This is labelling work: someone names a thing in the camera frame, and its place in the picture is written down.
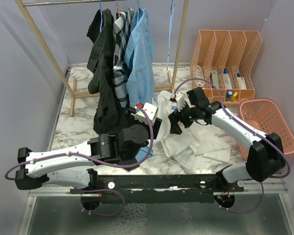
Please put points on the grey plaid shirt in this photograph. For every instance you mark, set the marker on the grey plaid shirt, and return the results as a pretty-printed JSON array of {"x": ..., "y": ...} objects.
[{"x": 121, "y": 33}]

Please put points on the yellow stamp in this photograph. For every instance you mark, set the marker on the yellow stamp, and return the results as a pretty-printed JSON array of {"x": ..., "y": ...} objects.
[{"x": 233, "y": 96}]

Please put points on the blue stamp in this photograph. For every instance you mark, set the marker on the blue stamp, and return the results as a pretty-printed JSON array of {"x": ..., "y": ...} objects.
[{"x": 228, "y": 95}]

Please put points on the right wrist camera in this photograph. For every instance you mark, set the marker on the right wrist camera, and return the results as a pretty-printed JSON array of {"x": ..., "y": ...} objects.
[{"x": 177, "y": 102}]

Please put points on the pink laundry basket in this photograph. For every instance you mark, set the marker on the pink laundry basket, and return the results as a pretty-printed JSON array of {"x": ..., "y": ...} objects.
[{"x": 264, "y": 114}]

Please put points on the black pinstripe shirt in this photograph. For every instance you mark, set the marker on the black pinstripe shirt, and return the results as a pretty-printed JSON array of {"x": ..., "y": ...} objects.
[{"x": 109, "y": 117}]

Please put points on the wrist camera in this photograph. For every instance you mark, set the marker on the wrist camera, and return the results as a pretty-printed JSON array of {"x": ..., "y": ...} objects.
[
  {"x": 177, "y": 102},
  {"x": 150, "y": 110}
]

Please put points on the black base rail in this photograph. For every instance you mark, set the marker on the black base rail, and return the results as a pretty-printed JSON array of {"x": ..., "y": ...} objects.
[{"x": 164, "y": 188}]

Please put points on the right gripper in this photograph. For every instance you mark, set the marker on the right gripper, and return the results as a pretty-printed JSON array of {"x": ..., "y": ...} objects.
[{"x": 174, "y": 117}]

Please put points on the white shirt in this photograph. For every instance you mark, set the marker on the white shirt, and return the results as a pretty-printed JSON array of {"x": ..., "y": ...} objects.
[{"x": 192, "y": 145}]

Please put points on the orange file organizer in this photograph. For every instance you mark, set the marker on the orange file organizer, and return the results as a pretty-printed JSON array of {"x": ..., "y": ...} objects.
[{"x": 222, "y": 61}]

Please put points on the light blue shirt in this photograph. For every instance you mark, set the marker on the light blue shirt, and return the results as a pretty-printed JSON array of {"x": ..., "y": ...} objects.
[{"x": 139, "y": 54}]

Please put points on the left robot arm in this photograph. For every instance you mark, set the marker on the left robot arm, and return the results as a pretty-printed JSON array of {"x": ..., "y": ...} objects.
[{"x": 119, "y": 150}]

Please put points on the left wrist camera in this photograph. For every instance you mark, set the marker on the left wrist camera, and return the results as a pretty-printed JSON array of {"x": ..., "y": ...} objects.
[{"x": 150, "y": 110}]

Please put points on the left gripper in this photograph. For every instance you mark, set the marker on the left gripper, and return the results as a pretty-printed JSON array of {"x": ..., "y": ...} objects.
[{"x": 132, "y": 121}]

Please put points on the wooden clothes rack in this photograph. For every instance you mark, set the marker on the wooden clothes rack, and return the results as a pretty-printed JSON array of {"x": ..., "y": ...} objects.
[{"x": 72, "y": 89}]

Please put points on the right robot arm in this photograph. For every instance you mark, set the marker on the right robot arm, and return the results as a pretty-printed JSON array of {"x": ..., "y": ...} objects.
[{"x": 265, "y": 152}]

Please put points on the blue wire hanger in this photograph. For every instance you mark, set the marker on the blue wire hanger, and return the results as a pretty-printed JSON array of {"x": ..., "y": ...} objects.
[{"x": 170, "y": 32}]

